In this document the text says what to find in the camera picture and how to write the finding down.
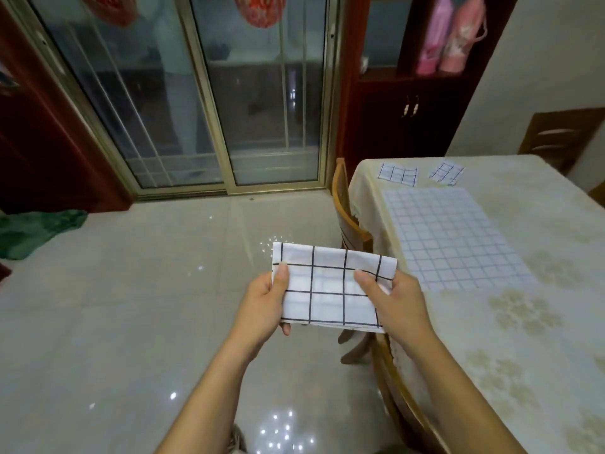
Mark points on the person's left hand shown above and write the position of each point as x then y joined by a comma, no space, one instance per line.
260,307

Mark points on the table with cream floral tablecloth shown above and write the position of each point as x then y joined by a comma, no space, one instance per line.
543,208

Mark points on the dark red wooden cabinet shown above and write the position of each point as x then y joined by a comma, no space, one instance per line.
47,151
4,271

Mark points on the person's left forearm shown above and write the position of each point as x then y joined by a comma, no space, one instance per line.
208,401

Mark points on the glass sliding door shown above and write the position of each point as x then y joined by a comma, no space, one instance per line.
156,99

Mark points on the black shoe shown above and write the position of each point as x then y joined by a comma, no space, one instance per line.
238,442

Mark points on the dark red shelf cabinet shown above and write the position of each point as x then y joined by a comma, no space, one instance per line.
392,127

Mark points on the pink thermos bottles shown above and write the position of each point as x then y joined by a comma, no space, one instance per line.
454,37

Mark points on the person's right hand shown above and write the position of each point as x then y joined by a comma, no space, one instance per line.
404,312

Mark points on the earlier checked cloth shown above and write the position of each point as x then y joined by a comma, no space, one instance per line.
397,174

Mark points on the person's right forearm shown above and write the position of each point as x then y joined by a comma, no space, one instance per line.
463,401

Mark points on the green cloth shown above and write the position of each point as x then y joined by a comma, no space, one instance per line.
33,231

